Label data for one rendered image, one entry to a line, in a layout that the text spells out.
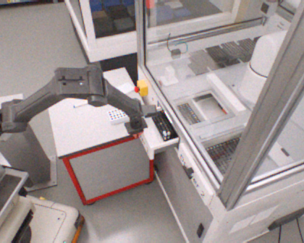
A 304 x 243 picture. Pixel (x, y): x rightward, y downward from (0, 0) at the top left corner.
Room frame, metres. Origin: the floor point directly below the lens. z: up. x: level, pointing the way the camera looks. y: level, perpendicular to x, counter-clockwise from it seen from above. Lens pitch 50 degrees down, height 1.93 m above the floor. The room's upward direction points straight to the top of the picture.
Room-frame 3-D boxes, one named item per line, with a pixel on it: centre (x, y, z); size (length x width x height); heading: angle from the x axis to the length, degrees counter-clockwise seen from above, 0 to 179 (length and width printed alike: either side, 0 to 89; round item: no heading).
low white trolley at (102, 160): (1.18, 0.35, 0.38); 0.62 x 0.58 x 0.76; 22
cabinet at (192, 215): (1.04, -0.55, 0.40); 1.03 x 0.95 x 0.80; 22
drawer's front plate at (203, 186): (0.62, -0.20, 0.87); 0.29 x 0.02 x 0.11; 22
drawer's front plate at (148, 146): (0.86, 0.05, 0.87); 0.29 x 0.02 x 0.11; 22
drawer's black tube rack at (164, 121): (0.93, -0.14, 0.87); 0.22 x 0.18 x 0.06; 112
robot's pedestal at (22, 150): (1.12, 0.95, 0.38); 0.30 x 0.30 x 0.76; 15
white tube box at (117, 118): (1.07, 0.19, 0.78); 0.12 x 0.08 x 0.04; 112
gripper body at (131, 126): (0.82, 0.07, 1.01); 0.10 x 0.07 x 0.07; 112
